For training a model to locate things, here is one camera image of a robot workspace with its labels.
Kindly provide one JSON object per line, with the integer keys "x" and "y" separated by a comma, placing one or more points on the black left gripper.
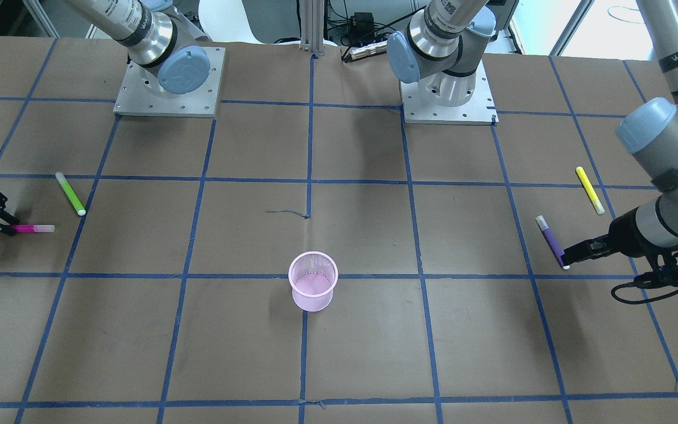
{"x": 622, "y": 233}

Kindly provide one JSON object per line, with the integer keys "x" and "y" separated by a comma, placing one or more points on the purple pen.
{"x": 551, "y": 241}

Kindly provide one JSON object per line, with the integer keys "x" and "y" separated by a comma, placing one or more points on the pink pen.
{"x": 33, "y": 228}

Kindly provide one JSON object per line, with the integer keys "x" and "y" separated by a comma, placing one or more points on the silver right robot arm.
{"x": 153, "y": 189}

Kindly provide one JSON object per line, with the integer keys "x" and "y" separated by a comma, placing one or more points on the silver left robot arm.
{"x": 446, "y": 41}

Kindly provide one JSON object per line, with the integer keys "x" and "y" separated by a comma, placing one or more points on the pink mesh cup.
{"x": 313, "y": 277}

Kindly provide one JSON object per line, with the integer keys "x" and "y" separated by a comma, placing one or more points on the yellow highlighter pen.
{"x": 590, "y": 191}

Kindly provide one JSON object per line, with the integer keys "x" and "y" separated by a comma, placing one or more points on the green highlighter pen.
{"x": 70, "y": 194}

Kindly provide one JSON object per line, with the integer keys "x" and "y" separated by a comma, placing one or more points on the black power adapter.
{"x": 361, "y": 23}

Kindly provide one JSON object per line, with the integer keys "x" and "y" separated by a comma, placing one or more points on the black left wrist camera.
{"x": 664, "y": 268}

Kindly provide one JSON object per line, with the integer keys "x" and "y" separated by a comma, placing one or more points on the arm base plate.
{"x": 445, "y": 99}
{"x": 187, "y": 84}

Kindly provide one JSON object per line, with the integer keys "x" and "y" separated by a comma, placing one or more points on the aluminium frame post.
{"x": 311, "y": 27}

